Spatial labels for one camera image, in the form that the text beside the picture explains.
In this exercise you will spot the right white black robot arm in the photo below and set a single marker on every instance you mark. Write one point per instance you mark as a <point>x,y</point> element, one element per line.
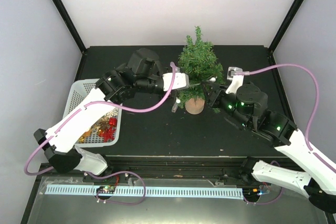
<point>247,109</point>

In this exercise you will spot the white snowflake ornament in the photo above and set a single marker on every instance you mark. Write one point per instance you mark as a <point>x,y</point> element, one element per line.
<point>112,113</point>

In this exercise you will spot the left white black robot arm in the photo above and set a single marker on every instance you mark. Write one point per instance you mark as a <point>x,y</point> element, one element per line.
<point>142,73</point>

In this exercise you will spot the gold star ornament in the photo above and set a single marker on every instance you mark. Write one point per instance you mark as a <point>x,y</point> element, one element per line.
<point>86,134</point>

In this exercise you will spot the pine cone ornament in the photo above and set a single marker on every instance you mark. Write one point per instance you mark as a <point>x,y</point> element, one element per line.
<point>103,125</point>

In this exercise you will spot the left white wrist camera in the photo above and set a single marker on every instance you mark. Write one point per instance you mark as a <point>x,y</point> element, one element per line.
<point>181,81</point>

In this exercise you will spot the light blue slotted cable duct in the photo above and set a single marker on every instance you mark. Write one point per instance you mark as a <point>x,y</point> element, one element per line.
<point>151,191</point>

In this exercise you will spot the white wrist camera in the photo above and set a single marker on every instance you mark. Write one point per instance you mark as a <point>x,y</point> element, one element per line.
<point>236,76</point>
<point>181,81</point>

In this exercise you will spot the red gift box ornament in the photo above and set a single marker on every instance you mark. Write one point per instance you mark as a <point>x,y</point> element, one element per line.
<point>113,122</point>

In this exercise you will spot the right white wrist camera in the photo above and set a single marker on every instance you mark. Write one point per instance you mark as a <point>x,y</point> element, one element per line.
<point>236,76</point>

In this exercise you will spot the small green christmas tree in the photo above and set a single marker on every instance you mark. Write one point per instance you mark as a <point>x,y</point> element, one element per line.
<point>200,63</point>

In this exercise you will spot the red snowflake ornament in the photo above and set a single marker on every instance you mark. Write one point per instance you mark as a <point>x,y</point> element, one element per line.
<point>108,134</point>

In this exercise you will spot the terracotta tree pot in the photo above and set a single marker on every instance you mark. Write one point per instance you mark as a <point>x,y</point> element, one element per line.
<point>194,106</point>

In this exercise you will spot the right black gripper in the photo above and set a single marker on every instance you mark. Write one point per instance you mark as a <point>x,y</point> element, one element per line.
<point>212,98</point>

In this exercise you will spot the white plastic basket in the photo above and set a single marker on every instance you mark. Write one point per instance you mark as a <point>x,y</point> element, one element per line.
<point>78,91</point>

